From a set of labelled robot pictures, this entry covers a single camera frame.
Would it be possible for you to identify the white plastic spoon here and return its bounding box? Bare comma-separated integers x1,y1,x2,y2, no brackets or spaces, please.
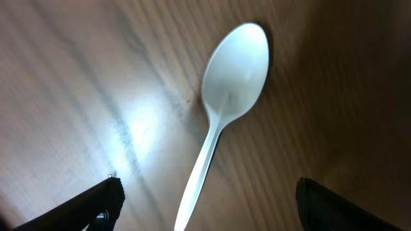
174,22,270,230

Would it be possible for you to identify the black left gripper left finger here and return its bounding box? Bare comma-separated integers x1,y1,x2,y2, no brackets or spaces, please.
15,177,125,231

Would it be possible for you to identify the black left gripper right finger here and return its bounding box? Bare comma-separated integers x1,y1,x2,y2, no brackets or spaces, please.
295,176,400,231

